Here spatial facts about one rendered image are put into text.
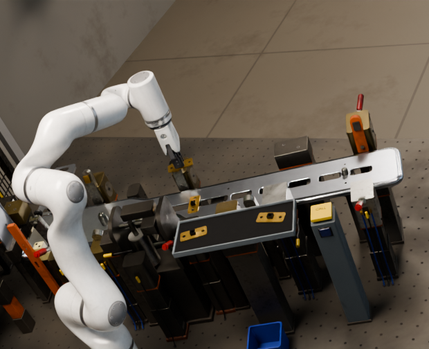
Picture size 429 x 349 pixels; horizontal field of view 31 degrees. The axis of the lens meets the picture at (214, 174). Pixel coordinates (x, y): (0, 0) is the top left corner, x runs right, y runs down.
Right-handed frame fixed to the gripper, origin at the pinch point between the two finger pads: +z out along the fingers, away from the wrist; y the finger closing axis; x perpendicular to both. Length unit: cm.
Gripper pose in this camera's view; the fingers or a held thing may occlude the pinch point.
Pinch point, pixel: (177, 159)
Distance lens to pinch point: 249.1
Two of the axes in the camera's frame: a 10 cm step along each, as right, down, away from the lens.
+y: -0.8, -5.7, 8.1
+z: 3.3, 7.6, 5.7
